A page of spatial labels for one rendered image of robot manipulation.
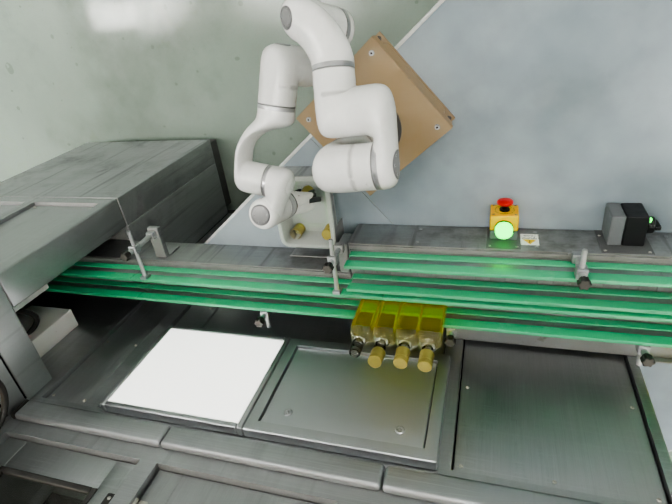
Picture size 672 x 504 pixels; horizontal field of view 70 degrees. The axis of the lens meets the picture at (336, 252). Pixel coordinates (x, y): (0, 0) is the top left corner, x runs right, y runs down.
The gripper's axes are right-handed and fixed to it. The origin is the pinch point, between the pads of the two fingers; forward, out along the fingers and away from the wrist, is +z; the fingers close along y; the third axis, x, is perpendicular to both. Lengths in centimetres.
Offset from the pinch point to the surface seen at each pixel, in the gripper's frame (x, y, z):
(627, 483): -51, 82, -33
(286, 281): -25.0, -4.7, -5.0
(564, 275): -15, 69, -11
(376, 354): -32, 28, -29
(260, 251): -20.1, -18.7, 6.8
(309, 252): -19.2, -1.7, 6.9
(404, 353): -32, 34, -26
